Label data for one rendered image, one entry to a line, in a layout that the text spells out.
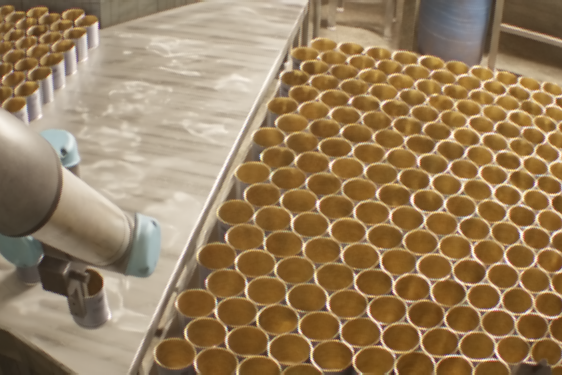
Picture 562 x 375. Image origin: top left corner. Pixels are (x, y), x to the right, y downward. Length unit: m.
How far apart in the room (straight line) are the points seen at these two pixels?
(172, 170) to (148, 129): 0.16
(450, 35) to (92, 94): 2.59
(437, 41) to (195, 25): 2.21
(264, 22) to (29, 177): 1.75
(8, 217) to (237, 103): 1.38
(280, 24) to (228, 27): 0.15
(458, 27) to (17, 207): 3.74
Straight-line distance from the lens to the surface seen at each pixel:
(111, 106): 2.00
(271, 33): 2.28
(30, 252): 1.00
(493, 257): 1.56
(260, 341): 1.36
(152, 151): 1.84
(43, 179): 0.66
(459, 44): 4.31
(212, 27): 2.31
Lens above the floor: 2.18
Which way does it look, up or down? 39 degrees down
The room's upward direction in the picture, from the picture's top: 2 degrees clockwise
